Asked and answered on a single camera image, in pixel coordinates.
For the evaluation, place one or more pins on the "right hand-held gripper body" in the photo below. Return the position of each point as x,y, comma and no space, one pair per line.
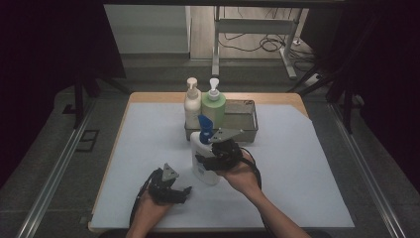
228,150

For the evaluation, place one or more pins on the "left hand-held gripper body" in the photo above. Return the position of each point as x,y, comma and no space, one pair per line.
163,190

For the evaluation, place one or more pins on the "white bottle with blue pump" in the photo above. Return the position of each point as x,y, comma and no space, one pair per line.
204,162

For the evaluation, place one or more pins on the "metal mesh basket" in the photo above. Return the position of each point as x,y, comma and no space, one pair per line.
239,119

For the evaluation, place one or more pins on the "green pump bottle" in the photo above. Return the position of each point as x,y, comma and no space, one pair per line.
214,105

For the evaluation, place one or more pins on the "cream pump bottle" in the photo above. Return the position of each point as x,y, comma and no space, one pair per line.
192,105

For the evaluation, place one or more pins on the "person's left hand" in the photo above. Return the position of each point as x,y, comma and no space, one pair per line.
150,213

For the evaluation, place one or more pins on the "person's right hand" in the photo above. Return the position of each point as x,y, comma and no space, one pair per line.
242,178

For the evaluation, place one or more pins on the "pale blue table mat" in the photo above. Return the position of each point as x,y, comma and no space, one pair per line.
290,185

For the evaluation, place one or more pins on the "white power strip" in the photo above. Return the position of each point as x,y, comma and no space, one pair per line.
313,80

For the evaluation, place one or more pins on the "black metal stand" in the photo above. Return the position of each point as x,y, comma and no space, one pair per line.
343,99
79,99

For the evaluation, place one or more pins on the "white cabinet panel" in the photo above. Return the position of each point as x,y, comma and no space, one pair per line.
148,29

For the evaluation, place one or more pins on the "metal floor rail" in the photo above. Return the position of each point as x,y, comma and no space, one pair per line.
56,172
363,168

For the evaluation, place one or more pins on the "white metal desk frame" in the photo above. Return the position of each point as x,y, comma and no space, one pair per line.
254,25

